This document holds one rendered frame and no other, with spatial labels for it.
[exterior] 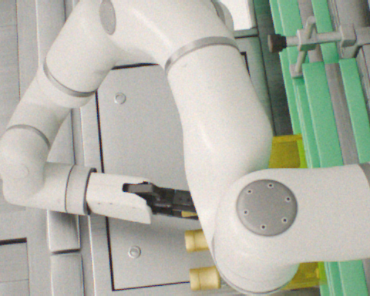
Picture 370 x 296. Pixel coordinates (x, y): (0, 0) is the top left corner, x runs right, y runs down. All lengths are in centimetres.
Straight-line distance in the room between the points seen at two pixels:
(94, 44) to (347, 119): 38
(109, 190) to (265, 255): 49
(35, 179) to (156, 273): 27
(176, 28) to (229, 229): 23
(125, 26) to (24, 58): 65
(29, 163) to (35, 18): 45
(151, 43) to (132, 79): 58
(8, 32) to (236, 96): 84
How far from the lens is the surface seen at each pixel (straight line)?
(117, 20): 90
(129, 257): 134
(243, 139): 79
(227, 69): 83
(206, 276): 118
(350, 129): 114
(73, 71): 105
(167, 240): 134
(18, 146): 116
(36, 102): 123
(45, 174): 122
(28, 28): 155
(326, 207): 76
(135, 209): 119
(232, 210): 75
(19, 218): 141
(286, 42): 116
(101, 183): 120
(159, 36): 86
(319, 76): 117
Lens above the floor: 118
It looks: 1 degrees down
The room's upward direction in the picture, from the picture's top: 96 degrees counter-clockwise
